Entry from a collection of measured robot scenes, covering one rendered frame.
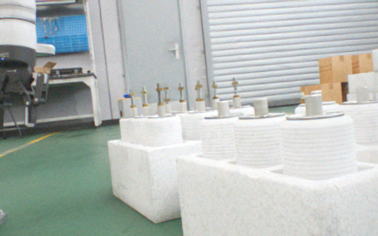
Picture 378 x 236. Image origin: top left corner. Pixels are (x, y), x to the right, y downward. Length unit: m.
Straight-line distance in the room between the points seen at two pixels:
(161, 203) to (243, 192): 0.41
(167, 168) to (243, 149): 0.37
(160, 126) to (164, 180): 0.14
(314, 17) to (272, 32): 0.78
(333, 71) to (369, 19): 2.90
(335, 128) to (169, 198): 0.55
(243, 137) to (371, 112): 0.26
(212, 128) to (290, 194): 0.25
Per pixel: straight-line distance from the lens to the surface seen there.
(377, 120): 0.76
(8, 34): 0.82
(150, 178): 0.94
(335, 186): 0.47
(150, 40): 6.13
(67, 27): 6.07
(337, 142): 0.51
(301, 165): 0.51
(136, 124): 1.09
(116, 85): 6.05
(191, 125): 1.03
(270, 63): 6.47
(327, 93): 4.59
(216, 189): 0.64
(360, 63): 4.85
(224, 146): 0.69
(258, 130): 0.59
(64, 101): 6.10
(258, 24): 6.48
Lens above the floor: 0.29
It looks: 3 degrees down
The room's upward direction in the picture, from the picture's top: 6 degrees counter-clockwise
